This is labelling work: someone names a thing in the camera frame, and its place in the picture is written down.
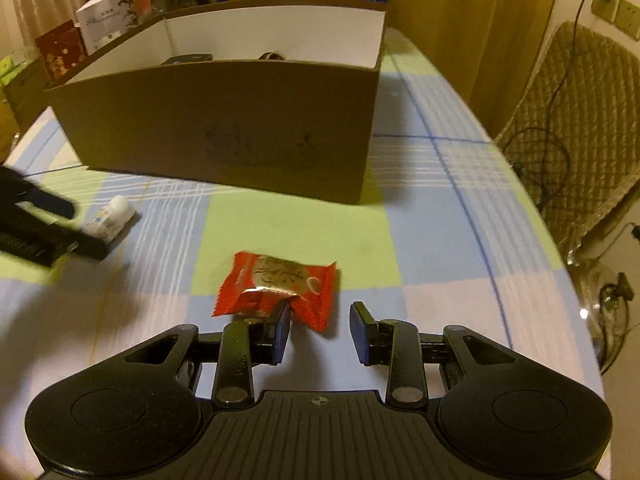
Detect brown cardboard box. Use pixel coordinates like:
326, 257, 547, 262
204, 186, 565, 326
44, 0, 387, 206

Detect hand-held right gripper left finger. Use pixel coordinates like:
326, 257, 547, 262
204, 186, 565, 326
122, 301, 293, 409

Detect golden curtain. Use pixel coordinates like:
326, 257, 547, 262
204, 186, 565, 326
389, 0, 564, 133

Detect red gift box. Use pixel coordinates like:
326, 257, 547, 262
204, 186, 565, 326
34, 19, 86, 82

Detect white pill bottle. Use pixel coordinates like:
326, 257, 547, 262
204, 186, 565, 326
82, 195, 136, 244

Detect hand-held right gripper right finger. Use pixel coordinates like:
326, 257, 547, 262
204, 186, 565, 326
349, 301, 519, 410

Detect green tissue packs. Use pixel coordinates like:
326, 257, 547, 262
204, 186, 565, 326
0, 46, 42, 87

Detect chair with quilted cover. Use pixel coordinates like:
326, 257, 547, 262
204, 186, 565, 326
494, 20, 640, 252

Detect checked cloth covered desktop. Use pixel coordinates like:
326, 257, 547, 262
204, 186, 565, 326
0, 27, 603, 413

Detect white humidifier box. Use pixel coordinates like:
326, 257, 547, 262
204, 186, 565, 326
75, 0, 151, 56

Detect wall socket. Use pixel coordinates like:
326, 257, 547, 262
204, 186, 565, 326
591, 0, 640, 42

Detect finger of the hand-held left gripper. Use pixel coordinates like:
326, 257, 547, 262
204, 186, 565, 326
0, 165, 77, 222
0, 219, 112, 267

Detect red snack packet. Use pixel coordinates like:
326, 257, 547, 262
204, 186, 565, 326
212, 251, 339, 334

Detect black power cable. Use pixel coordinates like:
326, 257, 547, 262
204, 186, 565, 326
501, 0, 613, 207

